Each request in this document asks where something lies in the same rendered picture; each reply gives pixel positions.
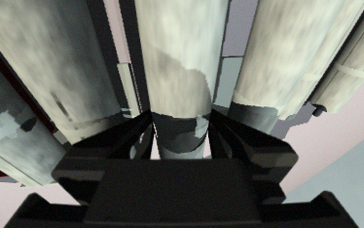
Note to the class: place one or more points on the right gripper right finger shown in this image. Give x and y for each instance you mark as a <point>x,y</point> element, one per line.
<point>267,159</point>

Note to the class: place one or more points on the red scrap tray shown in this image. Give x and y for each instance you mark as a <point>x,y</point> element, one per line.
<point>14,82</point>

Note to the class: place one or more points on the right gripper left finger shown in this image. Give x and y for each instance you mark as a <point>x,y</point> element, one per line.
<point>116,142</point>

